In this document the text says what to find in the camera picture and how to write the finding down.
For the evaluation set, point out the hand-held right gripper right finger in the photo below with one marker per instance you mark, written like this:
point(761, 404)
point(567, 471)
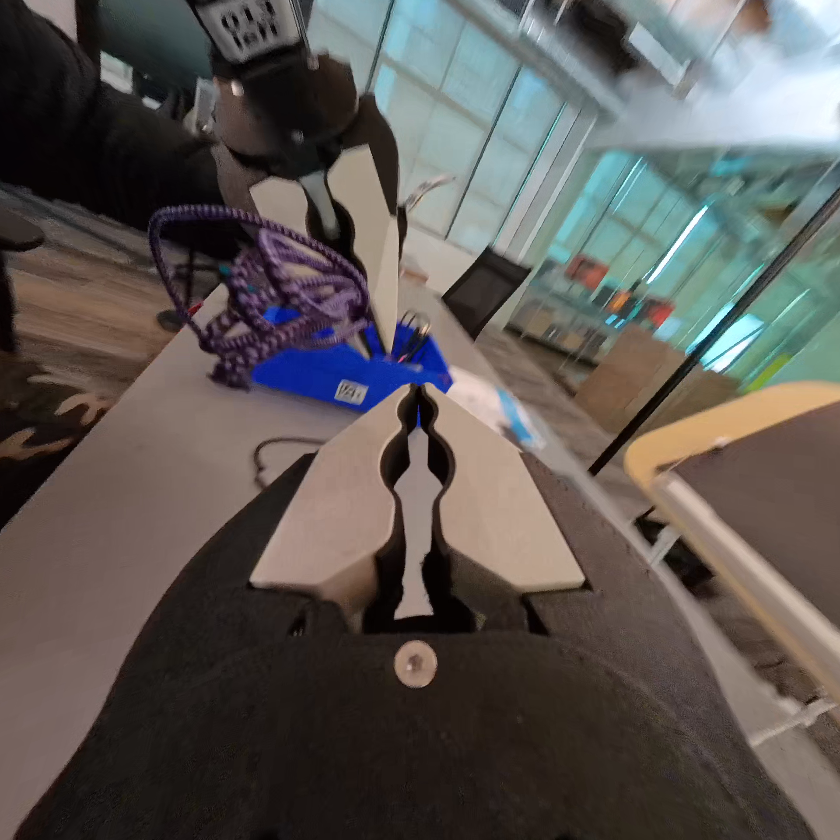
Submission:
point(512, 518)

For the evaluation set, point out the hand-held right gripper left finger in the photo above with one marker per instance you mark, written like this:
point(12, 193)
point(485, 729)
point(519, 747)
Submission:
point(328, 518)

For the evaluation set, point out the large cardboard box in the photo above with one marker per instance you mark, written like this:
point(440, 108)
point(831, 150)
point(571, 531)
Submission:
point(643, 380)

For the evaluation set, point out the black office chair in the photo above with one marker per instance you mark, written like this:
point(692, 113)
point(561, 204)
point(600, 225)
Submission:
point(485, 289)

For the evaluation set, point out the wooden edged display board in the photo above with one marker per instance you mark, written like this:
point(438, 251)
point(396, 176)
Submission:
point(787, 499)

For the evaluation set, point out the printed paper sheet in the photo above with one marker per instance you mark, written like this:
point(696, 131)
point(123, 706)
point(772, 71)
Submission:
point(505, 407)

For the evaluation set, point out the black floor lamp stand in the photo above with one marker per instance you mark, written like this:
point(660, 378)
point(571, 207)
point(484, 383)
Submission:
point(689, 365)

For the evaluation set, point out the person's left forearm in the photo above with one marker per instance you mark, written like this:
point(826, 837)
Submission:
point(79, 131)

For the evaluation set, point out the blue plastic bin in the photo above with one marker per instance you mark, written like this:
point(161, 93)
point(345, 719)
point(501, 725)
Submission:
point(315, 380)

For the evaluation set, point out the white folding stand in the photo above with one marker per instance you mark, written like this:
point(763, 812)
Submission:
point(722, 544)

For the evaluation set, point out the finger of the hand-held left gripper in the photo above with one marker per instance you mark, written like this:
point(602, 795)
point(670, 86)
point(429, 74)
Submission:
point(380, 249)
point(282, 203)

